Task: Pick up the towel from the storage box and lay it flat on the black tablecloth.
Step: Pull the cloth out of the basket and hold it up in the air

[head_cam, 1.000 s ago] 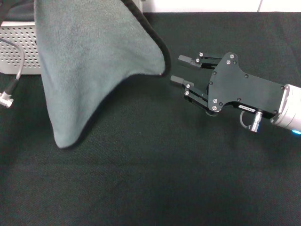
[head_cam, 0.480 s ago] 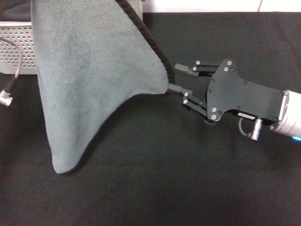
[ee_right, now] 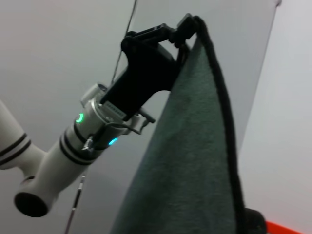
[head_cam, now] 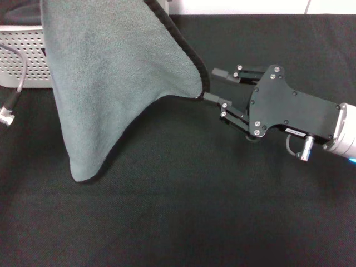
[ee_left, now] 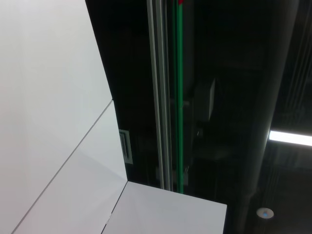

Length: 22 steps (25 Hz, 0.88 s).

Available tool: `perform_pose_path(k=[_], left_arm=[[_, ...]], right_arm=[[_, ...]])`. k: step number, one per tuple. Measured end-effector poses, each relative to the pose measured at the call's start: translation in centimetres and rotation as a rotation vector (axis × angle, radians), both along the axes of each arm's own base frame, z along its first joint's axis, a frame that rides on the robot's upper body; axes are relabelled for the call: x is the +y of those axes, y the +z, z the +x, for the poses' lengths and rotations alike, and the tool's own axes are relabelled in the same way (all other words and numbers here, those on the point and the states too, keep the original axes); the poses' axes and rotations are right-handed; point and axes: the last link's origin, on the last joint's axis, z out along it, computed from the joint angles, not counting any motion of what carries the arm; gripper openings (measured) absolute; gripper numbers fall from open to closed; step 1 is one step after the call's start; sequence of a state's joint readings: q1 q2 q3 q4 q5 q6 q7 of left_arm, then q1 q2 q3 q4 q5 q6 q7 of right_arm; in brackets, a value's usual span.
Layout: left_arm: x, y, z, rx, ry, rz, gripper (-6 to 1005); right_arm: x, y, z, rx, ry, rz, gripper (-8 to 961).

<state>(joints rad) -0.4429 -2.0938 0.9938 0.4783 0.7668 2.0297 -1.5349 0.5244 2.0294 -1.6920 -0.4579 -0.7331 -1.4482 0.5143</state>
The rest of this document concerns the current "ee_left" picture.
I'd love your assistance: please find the thin green ceiling pipe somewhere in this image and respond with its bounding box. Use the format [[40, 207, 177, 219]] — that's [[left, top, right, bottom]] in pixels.
[[172, 0, 180, 193]]

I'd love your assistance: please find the white air vent grille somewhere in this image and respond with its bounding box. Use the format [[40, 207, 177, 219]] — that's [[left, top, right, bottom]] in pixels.
[[118, 130, 134, 163]]

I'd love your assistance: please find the white ceiling strip light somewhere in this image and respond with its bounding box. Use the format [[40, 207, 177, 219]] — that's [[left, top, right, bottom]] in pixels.
[[268, 130, 312, 147]]

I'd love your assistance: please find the round ceiling sensor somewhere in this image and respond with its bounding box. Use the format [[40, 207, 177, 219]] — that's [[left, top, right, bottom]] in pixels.
[[255, 207, 274, 219]]

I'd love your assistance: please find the grey ceiling cable tray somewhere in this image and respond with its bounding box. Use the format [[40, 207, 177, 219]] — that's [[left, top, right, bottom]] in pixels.
[[147, 0, 174, 191]]

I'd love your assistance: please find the green vertical rail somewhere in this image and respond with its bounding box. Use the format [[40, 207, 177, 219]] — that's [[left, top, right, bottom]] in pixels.
[[176, 0, 185, 195]]

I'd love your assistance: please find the large black ceiling duct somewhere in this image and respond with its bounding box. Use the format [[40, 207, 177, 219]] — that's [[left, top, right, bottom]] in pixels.
[[219, 0, 299, 234]]

